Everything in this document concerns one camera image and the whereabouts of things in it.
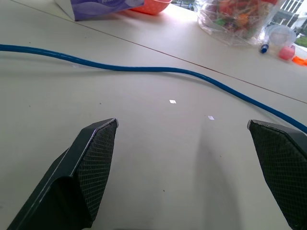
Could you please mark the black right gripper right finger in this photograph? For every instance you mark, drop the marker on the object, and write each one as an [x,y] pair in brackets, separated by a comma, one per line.
[283,163]

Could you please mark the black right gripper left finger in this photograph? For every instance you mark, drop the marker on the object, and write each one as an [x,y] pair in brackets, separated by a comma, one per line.
[72,182]

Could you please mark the small white tape mark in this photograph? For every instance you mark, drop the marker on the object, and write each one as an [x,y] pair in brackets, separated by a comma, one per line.
[211,117]
[172,101]

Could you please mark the orange plastic piece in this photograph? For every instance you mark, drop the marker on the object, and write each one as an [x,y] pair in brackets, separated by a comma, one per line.
[299,60]

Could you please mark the pink small cup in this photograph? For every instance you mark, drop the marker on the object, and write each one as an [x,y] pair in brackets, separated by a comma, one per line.
[286,52]

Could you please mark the blue marker pen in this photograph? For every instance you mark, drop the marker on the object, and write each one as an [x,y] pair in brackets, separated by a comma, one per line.
[263,48]

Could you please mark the clear plastic cup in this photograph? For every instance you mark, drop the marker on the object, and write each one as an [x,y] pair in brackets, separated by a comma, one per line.
[281,37]

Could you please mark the clear bag of colourful items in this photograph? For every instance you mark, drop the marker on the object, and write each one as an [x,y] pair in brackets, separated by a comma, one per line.
[232,19]

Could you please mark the purple and white tissue pack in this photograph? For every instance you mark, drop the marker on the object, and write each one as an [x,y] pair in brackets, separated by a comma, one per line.
[100,7]

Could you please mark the orange red bowl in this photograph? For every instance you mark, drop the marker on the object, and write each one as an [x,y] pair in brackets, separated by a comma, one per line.
[151,6]

